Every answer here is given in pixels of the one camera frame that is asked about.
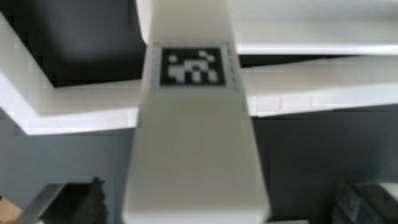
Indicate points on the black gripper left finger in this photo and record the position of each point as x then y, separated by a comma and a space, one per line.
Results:
79, 207

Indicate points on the white L-shaped fence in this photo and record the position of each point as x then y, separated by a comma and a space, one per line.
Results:
342, 82

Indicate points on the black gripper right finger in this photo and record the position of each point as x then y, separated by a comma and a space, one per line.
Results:
367, 203

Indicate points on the white desk top tray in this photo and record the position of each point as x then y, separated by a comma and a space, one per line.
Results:
335, 27

